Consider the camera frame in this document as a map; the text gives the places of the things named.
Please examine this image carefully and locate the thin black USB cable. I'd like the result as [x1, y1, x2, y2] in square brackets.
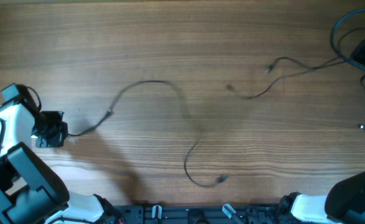
[67, 80, 229, 189]

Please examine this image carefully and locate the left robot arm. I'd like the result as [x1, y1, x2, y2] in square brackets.
[0, 83, 125, 224]

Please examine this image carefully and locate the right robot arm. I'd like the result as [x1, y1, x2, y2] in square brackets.
[274, 39, 365, 223]

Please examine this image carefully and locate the thick black USB cable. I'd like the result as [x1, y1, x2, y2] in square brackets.
[225, 26, 365, 100]

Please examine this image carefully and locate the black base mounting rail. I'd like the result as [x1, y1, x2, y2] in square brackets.
[115, 204, 294, 224]

